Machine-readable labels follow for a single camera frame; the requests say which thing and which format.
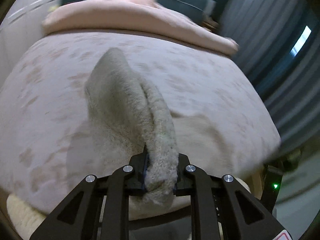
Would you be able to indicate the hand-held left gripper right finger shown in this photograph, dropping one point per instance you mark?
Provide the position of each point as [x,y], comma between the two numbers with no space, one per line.
[182,177]

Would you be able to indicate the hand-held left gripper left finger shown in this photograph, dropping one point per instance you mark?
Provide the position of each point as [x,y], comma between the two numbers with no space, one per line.
[138,175]

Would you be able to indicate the cream sweater with black hearts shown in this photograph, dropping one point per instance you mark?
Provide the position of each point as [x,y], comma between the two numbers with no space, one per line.
[125,97]

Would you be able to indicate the bed with floral sheet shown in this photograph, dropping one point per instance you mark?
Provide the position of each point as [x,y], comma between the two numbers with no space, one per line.
[50,92]

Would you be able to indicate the blue-grey curtain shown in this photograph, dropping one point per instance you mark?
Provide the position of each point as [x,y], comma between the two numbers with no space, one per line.
[262,55]

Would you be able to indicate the dark bedside objects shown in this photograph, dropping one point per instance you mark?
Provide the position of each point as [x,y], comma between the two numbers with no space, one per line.
[208,23]

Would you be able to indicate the pink duvet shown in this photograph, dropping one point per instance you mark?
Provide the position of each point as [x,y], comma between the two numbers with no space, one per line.
[120,15]

